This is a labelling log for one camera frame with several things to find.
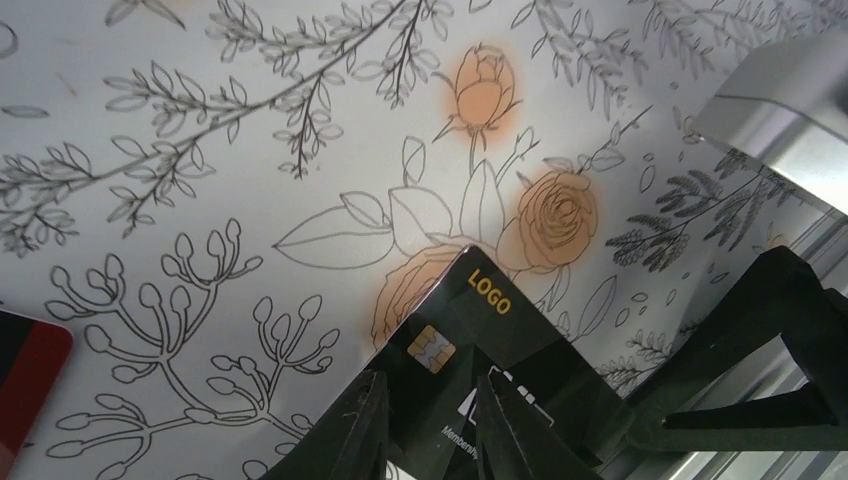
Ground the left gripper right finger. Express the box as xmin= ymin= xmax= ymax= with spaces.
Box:
xmin=475 ymin=374 xmax=599 ymax=480

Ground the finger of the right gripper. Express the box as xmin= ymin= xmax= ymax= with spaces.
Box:
xmin=627 ymin=246 xmax=847 ymax=452

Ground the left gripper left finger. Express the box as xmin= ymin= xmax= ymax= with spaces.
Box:
xmin=263 ymin=370 xmax=389 ymax=480

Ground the black card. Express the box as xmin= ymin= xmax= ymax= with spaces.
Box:
xmin=368 ymin=245 xmax=632 ymax=479

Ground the red card left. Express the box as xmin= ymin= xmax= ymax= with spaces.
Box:
xmin=1 ymin=311 xmax=73 ymax=478

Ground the floral table mat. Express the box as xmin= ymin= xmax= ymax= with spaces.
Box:
xmin=1 ymin=1 xmax=847 ymax=479

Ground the aluminium rail frame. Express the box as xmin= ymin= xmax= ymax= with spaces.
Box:
xmin=628 ymin=31 xmax=847 ymax=479

